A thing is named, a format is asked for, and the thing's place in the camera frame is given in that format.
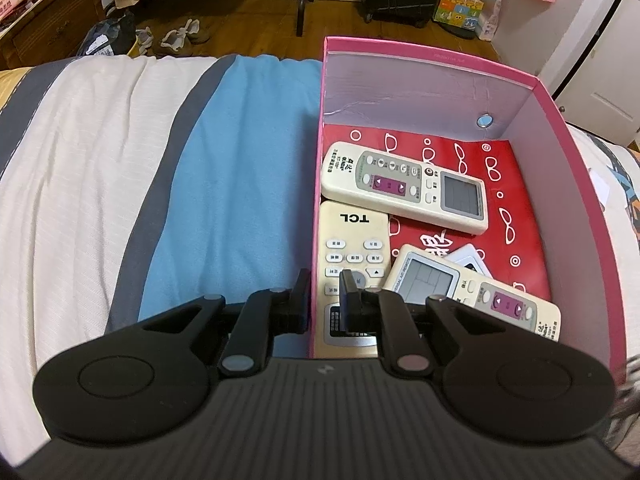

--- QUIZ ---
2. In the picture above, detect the wooden cabinet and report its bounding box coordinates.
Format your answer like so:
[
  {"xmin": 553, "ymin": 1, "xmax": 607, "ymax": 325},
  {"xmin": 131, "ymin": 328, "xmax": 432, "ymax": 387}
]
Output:
[{"xmin": 0, "ymin": 0, "xmax": 107, "ymax": 69}]

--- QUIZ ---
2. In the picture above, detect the grey sneaker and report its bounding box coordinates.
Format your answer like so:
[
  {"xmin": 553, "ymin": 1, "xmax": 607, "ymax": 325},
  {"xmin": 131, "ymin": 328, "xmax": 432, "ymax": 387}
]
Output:
[{"xmin": 134, "ymin": 27, "xmax": 157, "ymax": 54}]

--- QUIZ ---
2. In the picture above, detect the colourful printed carton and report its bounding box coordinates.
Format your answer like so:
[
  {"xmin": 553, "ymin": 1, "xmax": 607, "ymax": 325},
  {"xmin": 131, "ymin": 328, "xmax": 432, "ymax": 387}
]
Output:
[{"xmin": 432, "ymin": 0, "xmax": 489, "ymax": 39}]

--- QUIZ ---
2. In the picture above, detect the pink cardboard box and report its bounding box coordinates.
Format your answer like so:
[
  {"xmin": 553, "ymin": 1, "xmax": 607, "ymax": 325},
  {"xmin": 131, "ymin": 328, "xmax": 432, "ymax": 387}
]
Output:
[{"xmin": 307, "ymin": 36, "xmax": 630, "ymax": 373}]

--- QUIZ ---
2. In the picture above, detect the dark plastic bag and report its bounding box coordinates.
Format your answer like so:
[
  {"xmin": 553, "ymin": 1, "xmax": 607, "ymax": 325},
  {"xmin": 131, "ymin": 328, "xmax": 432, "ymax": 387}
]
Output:
[{"xmin": 75, "ymin": 10, "xmax": 139, "ymax": 57}]

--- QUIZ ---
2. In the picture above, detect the black metal rack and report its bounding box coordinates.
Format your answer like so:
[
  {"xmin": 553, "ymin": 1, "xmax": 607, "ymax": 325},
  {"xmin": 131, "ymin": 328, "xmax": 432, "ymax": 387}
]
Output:
[{"xmin": 136, "ymin": 0, "xmax": 318, "ymax": 37}]

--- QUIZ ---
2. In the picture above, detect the pair of worn shoes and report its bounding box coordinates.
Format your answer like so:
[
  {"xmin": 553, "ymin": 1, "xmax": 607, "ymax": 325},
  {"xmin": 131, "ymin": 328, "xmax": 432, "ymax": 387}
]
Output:
[{"xmin": 159, "ymin": 18, "xmax": 214, "ymax": 57}]

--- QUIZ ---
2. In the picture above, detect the small white remote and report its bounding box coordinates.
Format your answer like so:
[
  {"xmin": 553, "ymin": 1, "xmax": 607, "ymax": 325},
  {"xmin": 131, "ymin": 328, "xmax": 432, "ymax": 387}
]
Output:
[{"xmin": 444, "ymin": 242, "xmax": 494, "ymax": 279}]

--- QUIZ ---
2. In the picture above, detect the cream remote purple panel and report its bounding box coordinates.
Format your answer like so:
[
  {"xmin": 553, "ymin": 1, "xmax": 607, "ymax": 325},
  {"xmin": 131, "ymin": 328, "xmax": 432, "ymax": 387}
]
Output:
[
  {"xmin": 382, "ymin": 244, "xmax": 562, "ymax": 343},
  {"xmin": 320, "ymin": 140, "xmax": 489, "ymax": 236}
]

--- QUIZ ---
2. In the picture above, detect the striped blanket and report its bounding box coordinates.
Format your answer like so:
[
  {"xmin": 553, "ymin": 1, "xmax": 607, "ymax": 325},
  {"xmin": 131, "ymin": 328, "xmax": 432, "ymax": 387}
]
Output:
[{"xmin": 0, "ymin": 54, "xmax": 323, "ymax": 461}]

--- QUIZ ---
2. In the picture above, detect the patterned bed cloth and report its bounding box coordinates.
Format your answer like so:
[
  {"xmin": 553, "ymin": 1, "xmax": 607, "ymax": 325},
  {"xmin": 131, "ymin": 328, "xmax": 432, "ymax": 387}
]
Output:
[{"xmin": 567, "ymin": 125, "xmax": 640, "ymax": 271}]

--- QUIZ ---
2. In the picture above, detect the white plastic bag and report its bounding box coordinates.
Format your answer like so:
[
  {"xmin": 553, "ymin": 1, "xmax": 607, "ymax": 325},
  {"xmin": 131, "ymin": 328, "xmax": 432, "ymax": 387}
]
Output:
[{"xmin": 475, "ymin": 0, "xmax": 507, "ymax": 42}]

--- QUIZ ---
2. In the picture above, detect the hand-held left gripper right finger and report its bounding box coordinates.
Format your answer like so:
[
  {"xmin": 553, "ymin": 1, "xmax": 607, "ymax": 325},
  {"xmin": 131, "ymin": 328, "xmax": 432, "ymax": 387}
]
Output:
[{"xmin": 339, "ymin": 269, "xmax": 506, "ymax": 380}]

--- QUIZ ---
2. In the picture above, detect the plain cream remote control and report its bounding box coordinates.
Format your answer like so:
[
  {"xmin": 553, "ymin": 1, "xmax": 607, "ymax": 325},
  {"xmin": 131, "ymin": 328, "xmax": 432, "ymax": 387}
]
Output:
[{"xmin": 316, "ymin": 201, "xmax": 392, "ymax": 349}]

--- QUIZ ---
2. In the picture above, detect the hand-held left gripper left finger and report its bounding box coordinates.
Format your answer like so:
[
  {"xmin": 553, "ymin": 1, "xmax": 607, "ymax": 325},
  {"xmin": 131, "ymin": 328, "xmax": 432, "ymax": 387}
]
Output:
[{"xmin": 141, "ymin": 268, "xmax": 311, "ymax": 380}]

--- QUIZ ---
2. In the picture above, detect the white door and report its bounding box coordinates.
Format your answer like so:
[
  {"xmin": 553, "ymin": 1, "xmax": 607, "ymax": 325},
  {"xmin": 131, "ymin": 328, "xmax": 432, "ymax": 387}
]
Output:
[{"xmin": 549, "ymin": 0, "xmax": 640, "ymax": 147}]

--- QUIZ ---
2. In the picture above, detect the red printed paper bag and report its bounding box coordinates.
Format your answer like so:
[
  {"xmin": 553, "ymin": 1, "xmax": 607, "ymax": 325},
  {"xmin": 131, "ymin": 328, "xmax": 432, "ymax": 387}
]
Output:
[{"xmin": 320, "ymin": 127, "xmax": 554, "ymax": 306}]

